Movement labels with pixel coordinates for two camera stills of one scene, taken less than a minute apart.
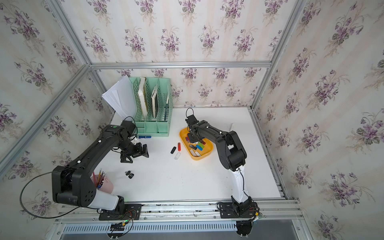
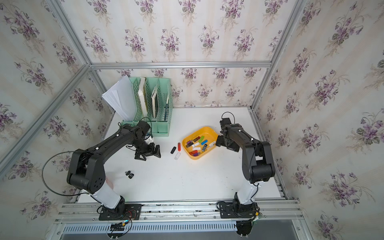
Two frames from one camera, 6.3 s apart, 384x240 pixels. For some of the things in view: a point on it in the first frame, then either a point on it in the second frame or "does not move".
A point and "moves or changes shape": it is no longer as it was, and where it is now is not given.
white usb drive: (177, 156) does not move
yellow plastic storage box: (207, 149) moves or changes shape
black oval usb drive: (173, 150) does not move
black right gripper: (191, 139) -> (219, 141)
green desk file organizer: (154, 108) does not move
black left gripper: (138, 152) -> (150, 152)
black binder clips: (130, 175) does not move
